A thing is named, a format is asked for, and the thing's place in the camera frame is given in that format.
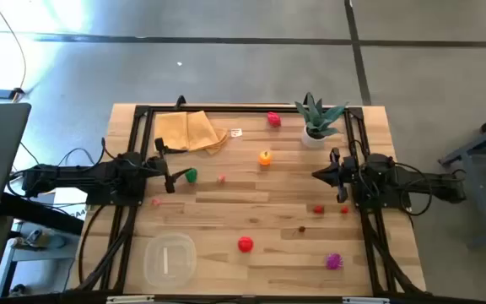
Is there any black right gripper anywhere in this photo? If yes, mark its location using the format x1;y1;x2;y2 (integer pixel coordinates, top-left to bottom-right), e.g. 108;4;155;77
311;147;359;204

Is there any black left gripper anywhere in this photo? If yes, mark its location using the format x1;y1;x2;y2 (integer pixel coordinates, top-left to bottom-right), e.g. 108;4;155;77
143;138;195;194

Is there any red toy tomato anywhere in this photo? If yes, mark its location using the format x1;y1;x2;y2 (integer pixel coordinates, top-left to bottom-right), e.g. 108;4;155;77
237;236;255;254

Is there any clear plastic tupperware container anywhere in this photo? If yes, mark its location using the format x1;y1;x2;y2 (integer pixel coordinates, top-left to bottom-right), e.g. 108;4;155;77
143;231;197;290

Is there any snake plant in white pot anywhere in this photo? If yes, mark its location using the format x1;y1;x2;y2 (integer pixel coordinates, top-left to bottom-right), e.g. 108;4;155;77
294;91;349;149

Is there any white paper sheet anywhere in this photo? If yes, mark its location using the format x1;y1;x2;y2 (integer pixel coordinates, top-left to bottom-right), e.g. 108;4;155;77
51;187;88;220

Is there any silver aluminium profile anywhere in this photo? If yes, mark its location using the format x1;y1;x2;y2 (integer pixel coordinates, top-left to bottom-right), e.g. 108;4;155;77
106;295;155;304
343;296;391;304

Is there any blue metal cart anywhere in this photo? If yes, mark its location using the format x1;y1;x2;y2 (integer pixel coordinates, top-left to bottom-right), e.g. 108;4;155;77
438;105;486;248

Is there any black aluminium table frame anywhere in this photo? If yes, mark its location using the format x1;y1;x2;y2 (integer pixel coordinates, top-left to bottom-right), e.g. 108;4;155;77
69;104;428;304

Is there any yellow cable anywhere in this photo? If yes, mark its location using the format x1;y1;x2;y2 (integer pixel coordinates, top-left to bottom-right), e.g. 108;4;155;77
0;0;28;104

